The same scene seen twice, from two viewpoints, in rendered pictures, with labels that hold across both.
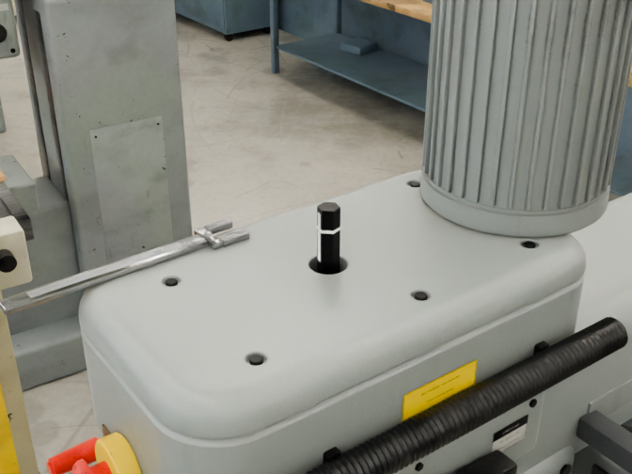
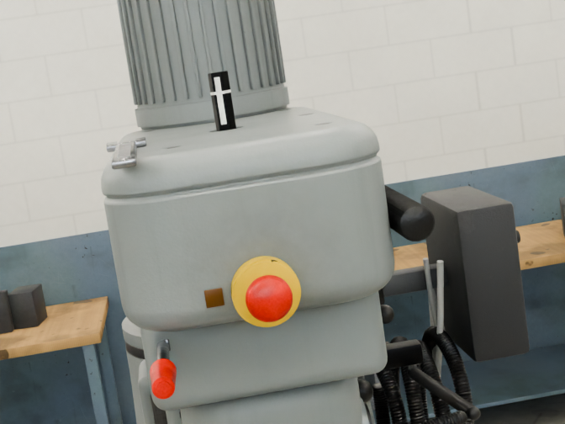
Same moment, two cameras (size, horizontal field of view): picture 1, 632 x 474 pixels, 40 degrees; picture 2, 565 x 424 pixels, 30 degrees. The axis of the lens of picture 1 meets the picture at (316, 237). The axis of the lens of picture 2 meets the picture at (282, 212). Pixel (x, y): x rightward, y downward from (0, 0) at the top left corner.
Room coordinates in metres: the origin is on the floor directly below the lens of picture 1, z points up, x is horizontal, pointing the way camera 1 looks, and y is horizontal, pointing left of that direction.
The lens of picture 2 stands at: (0.10, 0.94, 1.97)
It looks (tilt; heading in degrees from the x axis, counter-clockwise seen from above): 9 degrees down; 300
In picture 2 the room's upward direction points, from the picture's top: 9 degrees counter-clockwise
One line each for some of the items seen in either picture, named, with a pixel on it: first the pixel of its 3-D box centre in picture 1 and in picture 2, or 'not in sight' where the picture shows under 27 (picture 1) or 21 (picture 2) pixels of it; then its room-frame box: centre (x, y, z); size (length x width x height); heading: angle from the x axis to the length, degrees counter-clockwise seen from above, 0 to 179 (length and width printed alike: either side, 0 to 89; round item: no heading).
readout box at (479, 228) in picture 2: not in sight; (476, 268); (0.61, -0.45, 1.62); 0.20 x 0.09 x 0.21; 126
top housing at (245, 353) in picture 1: (339, 327); (236, 200); (0.72, -0.02, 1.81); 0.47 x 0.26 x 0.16; 126
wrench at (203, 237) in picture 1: (129, 264); (125, 151); (0.70, 0.18, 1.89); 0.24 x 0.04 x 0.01; 127
